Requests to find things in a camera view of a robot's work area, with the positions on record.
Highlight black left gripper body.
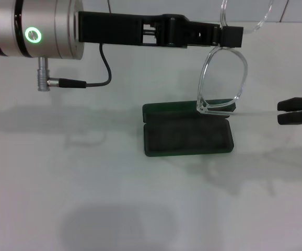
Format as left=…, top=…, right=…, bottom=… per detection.
left=78, top=11, right=191, bottom=49

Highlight transparent plastic glasses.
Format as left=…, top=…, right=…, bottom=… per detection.
left=195, top=0, right=302, bottom=118

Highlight green glasses case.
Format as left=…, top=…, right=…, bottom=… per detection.
left=142, top=98, right=237, bottom=157

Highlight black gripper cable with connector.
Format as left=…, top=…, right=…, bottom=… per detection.
left=37, top=43, right=112, bottom=92

